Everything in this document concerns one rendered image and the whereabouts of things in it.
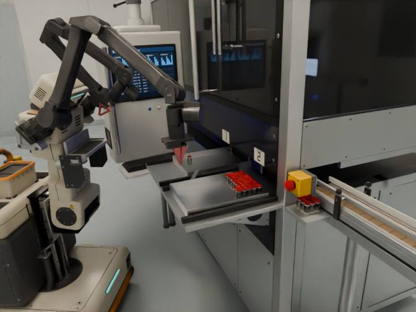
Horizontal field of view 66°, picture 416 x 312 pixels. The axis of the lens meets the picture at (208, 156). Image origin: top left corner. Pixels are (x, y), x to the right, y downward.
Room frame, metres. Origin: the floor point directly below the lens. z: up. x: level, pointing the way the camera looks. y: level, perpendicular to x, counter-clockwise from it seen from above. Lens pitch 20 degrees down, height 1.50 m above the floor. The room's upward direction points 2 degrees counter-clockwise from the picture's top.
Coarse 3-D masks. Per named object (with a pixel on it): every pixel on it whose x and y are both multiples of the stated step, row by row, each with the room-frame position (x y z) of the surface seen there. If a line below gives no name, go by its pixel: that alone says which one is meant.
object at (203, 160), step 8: (192, 152) 1.66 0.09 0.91; (200, 152) 1.68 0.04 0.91; (208, 152) 1.69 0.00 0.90; (216, 152) 1.71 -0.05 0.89; (224, 152) 1.73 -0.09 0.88; (176, 160) 1.55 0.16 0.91; (184, 160) 1.63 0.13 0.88; (192, 160) 1.62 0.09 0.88; (200, 160) 1.62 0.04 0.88; (208, 160) 1.61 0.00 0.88; (216, 160) 1.61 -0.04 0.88; (224, 160) 1.60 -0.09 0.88; (232, 160) 1.60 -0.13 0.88; (240, 160) 1.59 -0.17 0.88; (184, 168) 1.51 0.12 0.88; (192, 168) 1.51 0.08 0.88; (200, 168) 1.51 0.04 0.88; (208, 168) 1.42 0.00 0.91; (216, 168) 1.43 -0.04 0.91; (224, 168) 1.45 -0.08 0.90; (240, 168) 1.48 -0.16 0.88
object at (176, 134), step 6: (168, 126) 1.05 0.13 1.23; (174, 126) 1.04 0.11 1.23; (180, 126) 1.05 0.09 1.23; (168, 132) 1.06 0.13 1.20; (174, 132) 1.04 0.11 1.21; (180, 132) 1.05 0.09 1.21; (162, 138) 1.08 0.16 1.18; (168, 138) 1.07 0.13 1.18; (174, 138) 1.04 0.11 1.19; (180, 138) 1.05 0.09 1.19; (186, 138) 1.05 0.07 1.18; (192, 138) 1.06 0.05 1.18
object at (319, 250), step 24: (408, 168) 1.40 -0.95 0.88; (384, 192) 1.29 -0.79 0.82; (408, 192) 1.35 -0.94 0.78; (216, 240) 1.77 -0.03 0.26; (240, 240) 1.45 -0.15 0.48; (312, 240) 1.15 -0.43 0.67; (336, 240) 1.20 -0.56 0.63; (240, 264) 1.45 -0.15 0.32; (264, 264) 1.22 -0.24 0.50; (312, 264) 1.16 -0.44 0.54; (336, 264) 1.21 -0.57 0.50; (360, 264) 1.26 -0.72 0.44; (384, 264) 1.32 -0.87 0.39; (240, 288) 1.45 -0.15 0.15; (264, 288) 1.21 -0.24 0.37; (312, 288) 1.16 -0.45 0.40; (336, 288) 1.22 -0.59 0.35; (360, 288) 1.27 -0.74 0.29; (384, 288) 1.34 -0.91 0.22; (408, 288) 1.40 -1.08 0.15
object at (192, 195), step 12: (192, 180) 1.30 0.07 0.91; (204, 180) 1.32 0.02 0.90; (216, 180) 1.34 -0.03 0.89; (180, 192) 1.25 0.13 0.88; (192, 192) 1.24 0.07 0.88; (204, 192) 1.24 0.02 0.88; (216, 192) 1.23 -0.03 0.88; (228, 192) 1.23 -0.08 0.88; (180, 204) 1.11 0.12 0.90; (192, 204) 1.13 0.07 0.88; (204, 204) 1.13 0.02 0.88; (216, 204) 1.07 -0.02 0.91; (228, 204) 1.08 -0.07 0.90
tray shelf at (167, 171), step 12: (156, 168) 1.54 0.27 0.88; (168, 168) 1.53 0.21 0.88; (252, 168) 1.48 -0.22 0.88; (156, 180) 1.39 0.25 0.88; (264, 180) 1.34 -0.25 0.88; (168, 192) 1.26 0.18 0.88; (264, 192) 1.22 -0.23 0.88; (276, 192) 1.21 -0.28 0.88; (168, 204) 1.18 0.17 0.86; (264, 204) 1.11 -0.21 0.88; (276, 204) 1.11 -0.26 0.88; (180, 216) 1.05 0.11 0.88; (216, 216) 1.04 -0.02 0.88; (228, 216) 1.04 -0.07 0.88; (240, 216) 1.05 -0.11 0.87; (192, 228) 0.98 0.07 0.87
